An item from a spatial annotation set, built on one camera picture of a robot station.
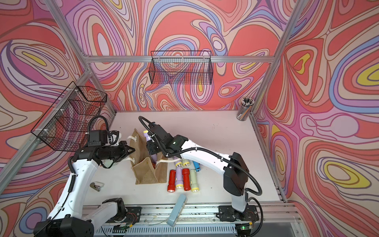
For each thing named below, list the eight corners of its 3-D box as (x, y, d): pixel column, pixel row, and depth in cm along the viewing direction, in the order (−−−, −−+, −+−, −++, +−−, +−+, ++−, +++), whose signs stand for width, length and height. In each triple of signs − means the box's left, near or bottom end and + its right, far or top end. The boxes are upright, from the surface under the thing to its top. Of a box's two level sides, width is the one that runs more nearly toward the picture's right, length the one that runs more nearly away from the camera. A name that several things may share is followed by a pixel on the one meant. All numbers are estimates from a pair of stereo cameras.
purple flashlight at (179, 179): (175, 188, 83) (174, 187, 81) (176, 168, 90) (176, 167, 88) (183, 188, 83) (183, 187, 81) (183, 168, 90) (183, 167, 88)
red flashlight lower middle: (183, 191, 82) (183, 189, 80) (182, 170, 90) (182, 168, 88) (191, 190, 82) (191, 189, 80) (189, 169, 90) (189, 168, 88)
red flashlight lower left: (167, 192, 82) (167, 191, 80) (169, 171, 90) (169, 169, 88) (174, 192, 82) (174, 191, 80) (176, 171, 90) (176, 169, 88)
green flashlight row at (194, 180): (191, 192, 82) (191, 191, 80) (189, 171, 89) (189, 169, 87) (199, 191, 82) (199, 190, 80) (196, 170, 90) (196, 168, 88)
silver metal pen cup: (237, 122, 117) (244, 104, 102) (235, 114, 122) (241, 97, 107) (247, 122, 117) (255, 104, 102) (245, 115, 122) (252, 97, 107)
